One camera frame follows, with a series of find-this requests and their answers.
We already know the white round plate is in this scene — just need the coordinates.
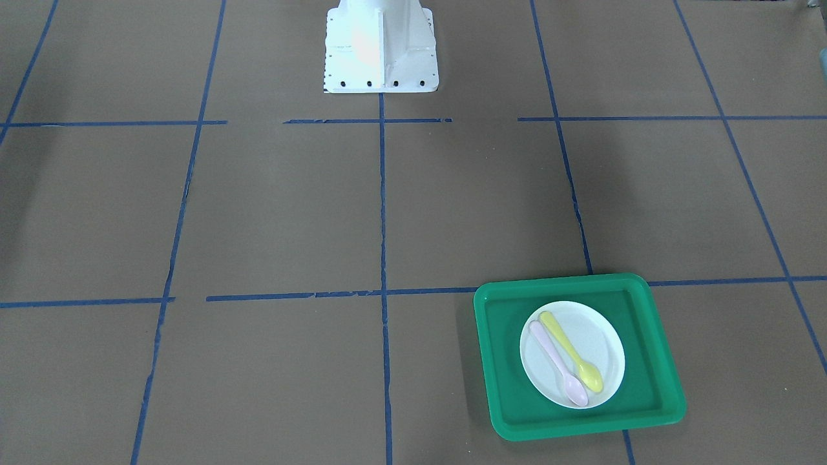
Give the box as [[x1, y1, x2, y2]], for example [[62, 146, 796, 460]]
[[519, 301, 626, 410]]

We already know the pink plastic spoon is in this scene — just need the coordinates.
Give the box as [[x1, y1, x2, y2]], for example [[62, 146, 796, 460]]
[[529, 320, 589, 408]]

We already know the yellow plastic spoon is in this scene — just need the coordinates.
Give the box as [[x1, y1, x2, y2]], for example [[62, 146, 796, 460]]
[[539, 311, 603, 393]]

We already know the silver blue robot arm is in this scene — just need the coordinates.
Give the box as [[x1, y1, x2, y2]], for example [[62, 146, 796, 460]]
[[819, 48, 827, 80]]

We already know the white central pillar with base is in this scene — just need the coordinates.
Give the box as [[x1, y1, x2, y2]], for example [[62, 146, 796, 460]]
[[323, 1, 440, 94]]

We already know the green plastic tray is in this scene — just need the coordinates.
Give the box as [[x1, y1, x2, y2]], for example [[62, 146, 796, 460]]
[[474, 273, 686, 442]]

